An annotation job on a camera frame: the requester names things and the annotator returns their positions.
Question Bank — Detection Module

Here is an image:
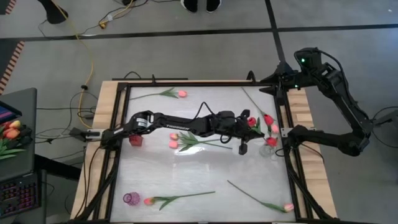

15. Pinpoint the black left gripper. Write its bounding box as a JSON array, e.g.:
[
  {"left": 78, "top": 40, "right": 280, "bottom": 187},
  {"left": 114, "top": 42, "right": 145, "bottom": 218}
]
[{"left": 216, "top": 108, "right": 265, "bottom": 156}]

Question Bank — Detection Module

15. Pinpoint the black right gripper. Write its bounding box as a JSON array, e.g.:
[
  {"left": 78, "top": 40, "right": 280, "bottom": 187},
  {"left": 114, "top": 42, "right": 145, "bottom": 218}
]
[{"left": 259, "top": 47, "right": 324, "bottom": 95}]

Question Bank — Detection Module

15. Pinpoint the pink tulip flower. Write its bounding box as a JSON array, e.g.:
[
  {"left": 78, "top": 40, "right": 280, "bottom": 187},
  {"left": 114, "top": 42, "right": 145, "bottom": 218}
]
[{"left": 168, "top": 140, "right": 233, "bottom": 152}]

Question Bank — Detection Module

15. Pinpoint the clear glass vase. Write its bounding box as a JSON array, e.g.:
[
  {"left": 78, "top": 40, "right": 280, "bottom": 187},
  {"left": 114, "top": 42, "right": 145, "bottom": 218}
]
[{"left": 258, "top": 143, "right": 277, "bottom": 159}]

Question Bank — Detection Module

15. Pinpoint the red ribbed glass vase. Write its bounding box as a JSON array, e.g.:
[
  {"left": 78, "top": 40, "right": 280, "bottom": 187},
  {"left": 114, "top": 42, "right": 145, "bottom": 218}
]
[{"left": 128, "top": 134, "right": 144, "bottom": 147}]

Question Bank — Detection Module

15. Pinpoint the purple ribbed glass vase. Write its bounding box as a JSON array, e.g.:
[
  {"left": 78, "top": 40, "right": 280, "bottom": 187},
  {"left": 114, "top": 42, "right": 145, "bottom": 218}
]
[{"left": 122, "top": 191, "right": 141, "bottom": 207}]

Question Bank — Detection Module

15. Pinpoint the pink tulip bottom right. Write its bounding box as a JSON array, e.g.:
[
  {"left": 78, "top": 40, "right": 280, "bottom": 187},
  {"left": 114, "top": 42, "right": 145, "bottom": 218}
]
[{"left": 226, "top": 179, "right": 295, "bottom": 214}]

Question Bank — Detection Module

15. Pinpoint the person's shoe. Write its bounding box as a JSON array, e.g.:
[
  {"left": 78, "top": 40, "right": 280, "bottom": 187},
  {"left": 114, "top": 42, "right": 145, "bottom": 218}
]
[
  {"left": 180, "top": 0, "right": 199, "bottom": 13},
  {"left": 205, "top": 0, "right": 222, "bottom": 13}
]

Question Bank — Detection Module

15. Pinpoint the pink tulip bottom left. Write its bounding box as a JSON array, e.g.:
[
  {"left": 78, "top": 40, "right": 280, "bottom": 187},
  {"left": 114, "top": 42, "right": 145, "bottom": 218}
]
[{"left": 143, "top": 190, "right": 216, "bottom": 212}]

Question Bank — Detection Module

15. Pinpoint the black floor stand foot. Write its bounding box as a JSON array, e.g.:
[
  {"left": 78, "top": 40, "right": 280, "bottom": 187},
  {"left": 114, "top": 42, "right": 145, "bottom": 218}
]
[{"left": 37, "top": 0, "right": 70, "bottom": 25}]

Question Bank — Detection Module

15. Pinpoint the dark grey computer case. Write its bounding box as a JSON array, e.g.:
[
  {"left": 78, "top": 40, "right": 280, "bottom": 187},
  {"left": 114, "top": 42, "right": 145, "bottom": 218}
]
[{"left": 0, "top": 87, "right": 38, "bottom": 183}]

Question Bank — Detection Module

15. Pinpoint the backlit black keyboard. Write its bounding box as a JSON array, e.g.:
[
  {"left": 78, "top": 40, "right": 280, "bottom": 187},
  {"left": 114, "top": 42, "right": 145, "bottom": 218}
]
[{"left": 0, "top": 174, "right": 42, "bottom": 218}]

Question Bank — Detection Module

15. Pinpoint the small black monitor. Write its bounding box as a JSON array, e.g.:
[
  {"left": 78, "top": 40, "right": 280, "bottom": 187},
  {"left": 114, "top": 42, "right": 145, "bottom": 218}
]
[{"left": 0, "top": 100, "right": 23, "bottom": 124}]

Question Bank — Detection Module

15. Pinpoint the orange black striped mat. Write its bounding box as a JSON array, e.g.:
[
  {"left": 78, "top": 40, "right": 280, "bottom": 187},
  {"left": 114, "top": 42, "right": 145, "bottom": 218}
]
[
  {"left": 0, "top": 0, "right": 18, "bottom": 16},
  {"left": 0, "top": 40, "right": 25, "bottom": 96}
]

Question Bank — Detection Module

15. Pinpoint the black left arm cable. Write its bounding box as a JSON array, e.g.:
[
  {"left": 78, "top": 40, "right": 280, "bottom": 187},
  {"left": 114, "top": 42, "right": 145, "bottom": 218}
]
[{"left": 193, "top": 101, "right": 217, "bottom": 121}]

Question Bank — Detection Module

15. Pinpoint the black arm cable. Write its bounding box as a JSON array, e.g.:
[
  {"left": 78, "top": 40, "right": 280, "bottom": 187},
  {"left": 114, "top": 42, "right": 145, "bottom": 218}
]
[
  {"left": 318, "top": 49, "right": 352, "bottom": 100},
  {"left": 193, "top": 101, "right": 217, "bottom": 121}
]

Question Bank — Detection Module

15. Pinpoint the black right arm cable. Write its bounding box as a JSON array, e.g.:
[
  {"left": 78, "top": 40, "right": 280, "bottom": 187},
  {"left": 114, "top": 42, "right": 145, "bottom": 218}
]
[{"left": 318, "top": 49, "right": 352, "bottom": 100}]

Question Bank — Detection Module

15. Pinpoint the black aluminium table frame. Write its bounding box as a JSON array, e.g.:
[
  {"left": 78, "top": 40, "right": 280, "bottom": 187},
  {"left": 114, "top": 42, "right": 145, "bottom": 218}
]
[{"left": 73, "top": 79, "right": 335, "bottom": 224}]

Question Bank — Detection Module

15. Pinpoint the long yellow floor cable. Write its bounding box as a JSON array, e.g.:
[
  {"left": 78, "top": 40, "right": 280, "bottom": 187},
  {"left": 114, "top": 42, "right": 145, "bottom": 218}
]
[{"left": 51, "top": 0, "right": 95, "bottom": 129}]

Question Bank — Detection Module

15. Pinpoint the short yellow floor cable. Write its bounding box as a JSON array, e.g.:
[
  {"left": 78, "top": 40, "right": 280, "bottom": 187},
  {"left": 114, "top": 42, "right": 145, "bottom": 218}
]
[{"left": 98, "top": 0, "right": 137, "bottom": 30}]

